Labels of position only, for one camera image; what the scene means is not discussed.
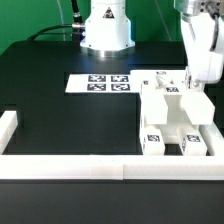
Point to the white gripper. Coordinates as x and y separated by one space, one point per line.
204 45

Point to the white chair back frame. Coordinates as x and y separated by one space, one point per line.
197 105

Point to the white chair seat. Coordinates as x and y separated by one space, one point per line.
161 108

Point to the white U-shaped fence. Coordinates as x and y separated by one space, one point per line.
110 167

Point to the white marker base plate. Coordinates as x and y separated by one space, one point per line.
102 83

